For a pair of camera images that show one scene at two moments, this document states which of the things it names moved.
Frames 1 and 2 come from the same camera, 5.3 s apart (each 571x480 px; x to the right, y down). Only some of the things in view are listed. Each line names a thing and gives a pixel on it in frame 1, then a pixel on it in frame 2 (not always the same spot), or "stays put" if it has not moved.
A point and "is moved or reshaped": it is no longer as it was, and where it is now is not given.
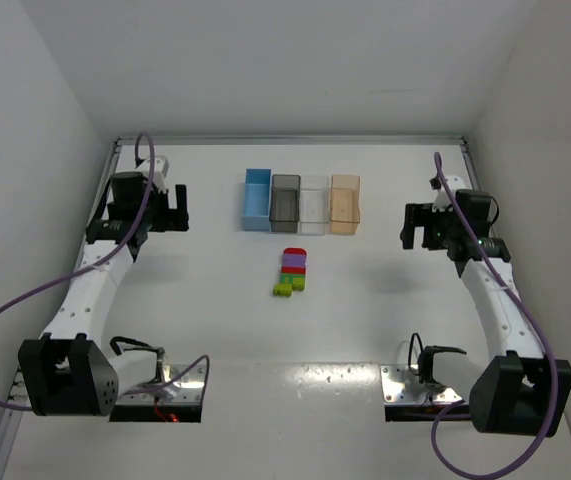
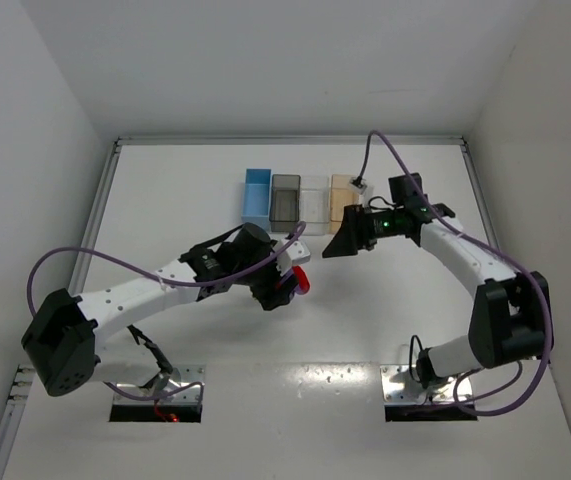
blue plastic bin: (255, 214) stays put
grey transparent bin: (285, 203) stays put
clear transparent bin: (314, 209) stays put
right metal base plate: (401, 383) stays put
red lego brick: (294, 251) is moved or reshaped
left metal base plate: (187, 389) stays put
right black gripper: (416, 226) to (355, 230)
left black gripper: (169, 214) to (275, 293)
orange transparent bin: (344, 204) stays put
